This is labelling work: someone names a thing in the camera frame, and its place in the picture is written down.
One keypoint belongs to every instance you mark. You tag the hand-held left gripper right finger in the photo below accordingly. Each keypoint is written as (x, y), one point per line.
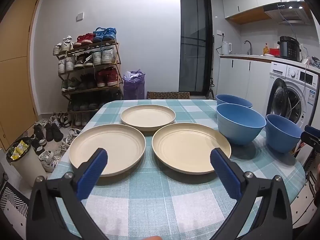
(225, 172)

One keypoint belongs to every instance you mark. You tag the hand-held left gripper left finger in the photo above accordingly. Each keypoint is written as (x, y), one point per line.
(93, 172)

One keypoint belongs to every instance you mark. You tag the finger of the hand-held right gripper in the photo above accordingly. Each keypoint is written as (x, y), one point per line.
(311, 143)
(312, 130)

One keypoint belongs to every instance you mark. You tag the blue bowl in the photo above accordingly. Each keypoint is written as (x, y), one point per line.
(280, 137)
(232, 100)
(237, 130)

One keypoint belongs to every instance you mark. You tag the cream round plate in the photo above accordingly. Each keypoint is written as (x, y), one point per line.
(185, 145)
(112, 140)
(147, 117)

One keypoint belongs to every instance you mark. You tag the person's left hand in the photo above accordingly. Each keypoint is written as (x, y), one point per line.
(152, 238)

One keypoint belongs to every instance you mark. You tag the white washing machine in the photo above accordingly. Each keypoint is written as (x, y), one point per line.
(311, 90)

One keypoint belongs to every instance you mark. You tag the pile of loose shoes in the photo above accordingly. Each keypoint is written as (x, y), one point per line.
(52, 132)

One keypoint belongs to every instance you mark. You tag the white trash bin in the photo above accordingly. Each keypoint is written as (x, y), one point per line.
(27, 165)

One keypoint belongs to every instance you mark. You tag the teal checked tablecloth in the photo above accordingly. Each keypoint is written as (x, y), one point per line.
(155, 200)

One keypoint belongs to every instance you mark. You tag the stick vacuum cleaner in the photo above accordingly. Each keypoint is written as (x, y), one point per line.
(211, 92)

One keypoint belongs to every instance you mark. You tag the black pressure cooker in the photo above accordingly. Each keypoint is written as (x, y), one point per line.
(288, 48)

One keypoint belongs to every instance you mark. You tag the red box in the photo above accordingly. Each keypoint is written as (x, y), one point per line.
(275, 52)

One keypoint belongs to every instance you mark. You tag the white lower cabinets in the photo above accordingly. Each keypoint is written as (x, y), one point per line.
(240, 80)

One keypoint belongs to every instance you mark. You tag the yellow soap bottle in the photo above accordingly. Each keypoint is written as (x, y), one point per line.
(265, 50)

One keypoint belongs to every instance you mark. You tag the purple plastic bag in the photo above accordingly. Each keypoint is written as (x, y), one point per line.
(133, 87)

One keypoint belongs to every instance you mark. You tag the shoe rack with shoes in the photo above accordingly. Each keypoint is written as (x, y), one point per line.
(107, 77)

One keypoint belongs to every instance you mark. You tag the brown patterned doormat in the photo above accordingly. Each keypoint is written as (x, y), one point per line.
(167, 95)

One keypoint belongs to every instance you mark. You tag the metal sink faucet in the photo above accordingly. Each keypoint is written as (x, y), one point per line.
(250, 48)

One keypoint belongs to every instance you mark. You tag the steel range hood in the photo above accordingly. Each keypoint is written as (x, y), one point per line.
(292, 13)

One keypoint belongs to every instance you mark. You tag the white electric kettle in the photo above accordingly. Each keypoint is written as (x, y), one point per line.
(225, 48)

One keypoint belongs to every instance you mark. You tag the yellow wooden door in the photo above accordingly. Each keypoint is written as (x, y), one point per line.
(15, 80)

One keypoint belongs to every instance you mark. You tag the dark glass door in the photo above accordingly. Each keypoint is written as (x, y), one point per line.
(192, 55)

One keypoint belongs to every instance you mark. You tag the white wall socket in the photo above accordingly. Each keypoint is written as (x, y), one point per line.
(221, 33)

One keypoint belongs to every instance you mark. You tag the white light switch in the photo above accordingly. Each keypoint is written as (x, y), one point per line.
(80, 16)

